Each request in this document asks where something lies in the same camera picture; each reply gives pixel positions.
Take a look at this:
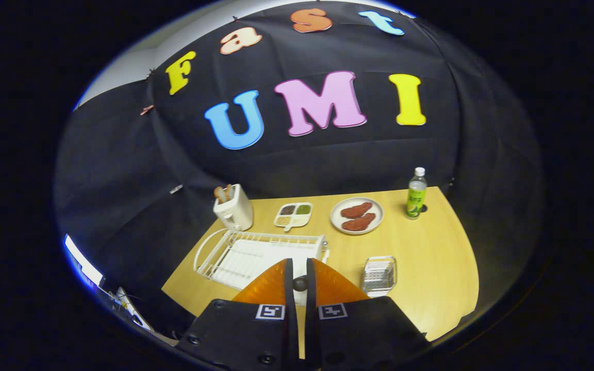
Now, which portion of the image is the white plate with speckled rim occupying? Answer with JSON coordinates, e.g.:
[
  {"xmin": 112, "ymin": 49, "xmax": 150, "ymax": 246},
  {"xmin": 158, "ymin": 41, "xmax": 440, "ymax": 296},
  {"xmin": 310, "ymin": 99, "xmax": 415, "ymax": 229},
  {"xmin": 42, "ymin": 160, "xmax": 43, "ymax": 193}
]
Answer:
[{"xmin": 329, "ymin": 197, "xmax": 385, "ymax": 235}]

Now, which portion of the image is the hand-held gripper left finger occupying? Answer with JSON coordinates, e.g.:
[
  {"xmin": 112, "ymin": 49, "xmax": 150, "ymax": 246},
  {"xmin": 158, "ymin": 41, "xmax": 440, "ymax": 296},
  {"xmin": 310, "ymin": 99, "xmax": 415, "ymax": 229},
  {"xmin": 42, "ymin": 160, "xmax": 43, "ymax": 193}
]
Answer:
[{"xmin": 176, "ymin": 258, "xmax": 300, "ymax": 371}]

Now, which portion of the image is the bright lit panel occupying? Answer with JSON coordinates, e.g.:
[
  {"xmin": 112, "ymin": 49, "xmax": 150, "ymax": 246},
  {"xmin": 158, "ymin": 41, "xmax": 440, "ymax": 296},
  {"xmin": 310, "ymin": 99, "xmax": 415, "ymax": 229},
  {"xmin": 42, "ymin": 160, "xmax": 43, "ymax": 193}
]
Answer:
[{"xmin": 64, "ymin": 233, "xmax": 104, "ymax": 289}]

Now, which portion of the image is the green label drink bottle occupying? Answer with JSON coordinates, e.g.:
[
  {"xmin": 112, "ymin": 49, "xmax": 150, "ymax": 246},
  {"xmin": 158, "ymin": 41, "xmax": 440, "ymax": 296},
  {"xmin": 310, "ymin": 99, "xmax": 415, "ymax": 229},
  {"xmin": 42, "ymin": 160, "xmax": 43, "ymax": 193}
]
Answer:
[{"xmin": 406, "ymin": 167, "xmax": 428, "ymax": 220}]

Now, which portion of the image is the white toaster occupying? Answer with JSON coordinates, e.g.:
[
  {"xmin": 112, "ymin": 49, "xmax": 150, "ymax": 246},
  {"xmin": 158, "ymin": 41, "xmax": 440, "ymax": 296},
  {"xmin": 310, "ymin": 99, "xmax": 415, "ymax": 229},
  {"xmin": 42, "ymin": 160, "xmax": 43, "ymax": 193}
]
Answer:
[{"xmin": 213, "ymin": 184, "xmax": 254, "ymax": 231}]

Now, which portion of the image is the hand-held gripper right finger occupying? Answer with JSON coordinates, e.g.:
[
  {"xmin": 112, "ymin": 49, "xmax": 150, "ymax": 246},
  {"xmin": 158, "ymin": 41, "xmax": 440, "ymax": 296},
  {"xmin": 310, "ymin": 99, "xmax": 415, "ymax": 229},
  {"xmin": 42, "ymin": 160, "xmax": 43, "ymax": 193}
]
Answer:
[{"xmin": 305, "ymin": 258, "xmax": 430, "ymax": 371}]

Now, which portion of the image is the silver wire basket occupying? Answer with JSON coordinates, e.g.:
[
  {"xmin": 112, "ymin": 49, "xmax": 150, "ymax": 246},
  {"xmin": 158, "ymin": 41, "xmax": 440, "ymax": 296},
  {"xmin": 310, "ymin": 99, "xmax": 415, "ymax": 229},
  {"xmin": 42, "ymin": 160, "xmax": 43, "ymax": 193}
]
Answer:
[{"xmin": 361, "ymin": 256, "xmax": 398, "ymax": 298}]

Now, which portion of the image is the white wire dish rack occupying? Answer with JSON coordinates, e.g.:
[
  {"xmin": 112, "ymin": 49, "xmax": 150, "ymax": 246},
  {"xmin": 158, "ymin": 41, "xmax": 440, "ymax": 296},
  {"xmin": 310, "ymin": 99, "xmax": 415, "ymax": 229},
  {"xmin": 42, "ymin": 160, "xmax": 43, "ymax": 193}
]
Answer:
[{"xmin": 193, "ymin": 228, "xmax": 330, "ymax": 292}]

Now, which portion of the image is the black backdrop cloth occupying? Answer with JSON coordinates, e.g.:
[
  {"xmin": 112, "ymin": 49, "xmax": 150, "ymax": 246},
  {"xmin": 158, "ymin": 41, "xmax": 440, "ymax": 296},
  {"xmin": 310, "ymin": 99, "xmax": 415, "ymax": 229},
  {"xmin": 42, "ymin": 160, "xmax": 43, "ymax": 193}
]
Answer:
[{"xmin": 54, "ymin": 0, "xmax": 545, "ymax": 330}]

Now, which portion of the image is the red-brown meat piece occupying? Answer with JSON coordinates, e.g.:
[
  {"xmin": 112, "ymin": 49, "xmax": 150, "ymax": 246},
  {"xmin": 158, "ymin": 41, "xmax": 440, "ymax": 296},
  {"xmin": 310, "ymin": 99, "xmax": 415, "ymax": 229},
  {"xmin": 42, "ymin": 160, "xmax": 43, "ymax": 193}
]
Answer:
[
  {"xmin": 340, "ymin": 202, "xmax": 373, "ymax": 219},
  {"xmin": 342, "ymin": 213, "xmax": 376, "ymax": 232}
]

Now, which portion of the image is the white divided grain tray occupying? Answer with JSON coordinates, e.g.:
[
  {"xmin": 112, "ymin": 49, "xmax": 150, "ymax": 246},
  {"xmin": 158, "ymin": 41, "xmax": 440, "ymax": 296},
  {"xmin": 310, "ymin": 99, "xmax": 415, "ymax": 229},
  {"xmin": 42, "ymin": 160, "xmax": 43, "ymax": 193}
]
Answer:
[{"xmin": 274, "ymin": 202, "xmax": 314, "ymax": 232}]

